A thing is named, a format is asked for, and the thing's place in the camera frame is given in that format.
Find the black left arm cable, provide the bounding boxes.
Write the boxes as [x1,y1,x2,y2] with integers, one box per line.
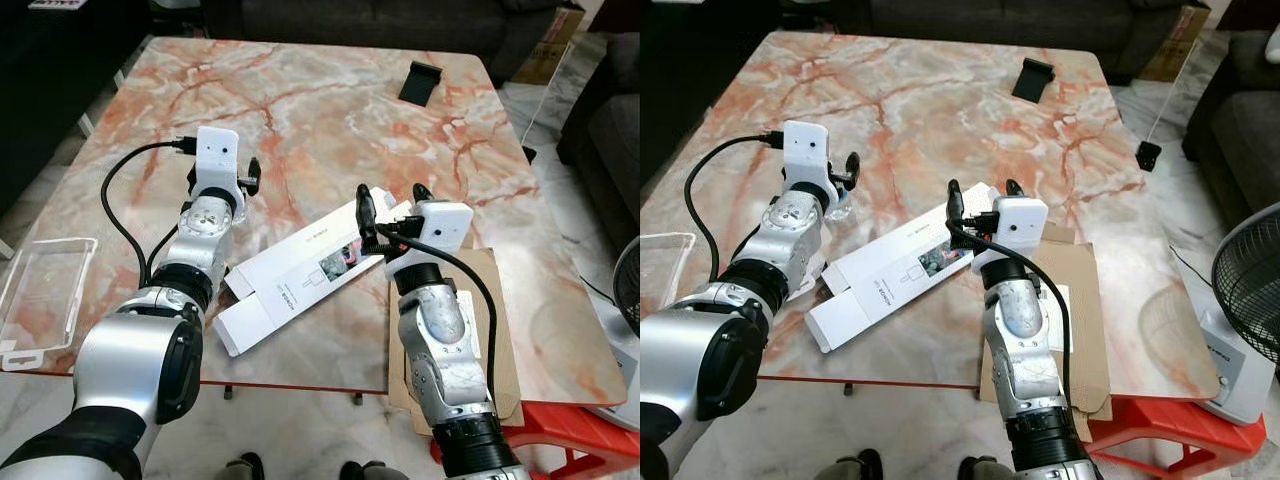
[100,138,199,286]
[684,132,786,281]

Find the long white product carton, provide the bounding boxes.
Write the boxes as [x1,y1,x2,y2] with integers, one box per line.
[225,187,411,299]
[806,245,976,353]
[213,250,386,357]
[820,183,1001,296]

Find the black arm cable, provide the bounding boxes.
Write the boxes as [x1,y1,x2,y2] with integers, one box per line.
[684,132,786,281]
[375,225,498,401]
[100,138,199,286]
[950,215,1073,411]

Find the clear plastic tray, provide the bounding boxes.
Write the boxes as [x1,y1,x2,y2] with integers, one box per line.
[0,237,99,373]

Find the white stand fan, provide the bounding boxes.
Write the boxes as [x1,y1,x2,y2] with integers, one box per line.
[1195,200,1280,426]
[590,235,641,431]

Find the flat brown cardboard sheet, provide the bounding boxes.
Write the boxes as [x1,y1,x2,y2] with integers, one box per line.
[385,245,524,436]
[978,222,1113,443]

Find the brown cardboard box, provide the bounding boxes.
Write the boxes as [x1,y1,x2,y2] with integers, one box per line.
[510,5,586,86]
[1140,5,1211,83]

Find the black phone stand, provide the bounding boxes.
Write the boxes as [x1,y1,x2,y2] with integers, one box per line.
[398,61,444,106]
[1011,57,1056,103]

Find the red plastic stool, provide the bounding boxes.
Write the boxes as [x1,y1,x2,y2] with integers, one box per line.
[430,400,641,480]
[1085,395,1266,471]

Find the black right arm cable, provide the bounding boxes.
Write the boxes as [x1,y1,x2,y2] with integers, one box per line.
[375,225,498,401]
[950,215,1073,411]

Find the dark grey armchair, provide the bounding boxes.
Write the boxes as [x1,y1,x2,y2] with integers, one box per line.
[555,35,641,196]
[1183,30,1280,206]

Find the dark grey sofa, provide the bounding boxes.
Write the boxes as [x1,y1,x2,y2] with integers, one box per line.
[200,0,586,86]
[790,0,1211,86]

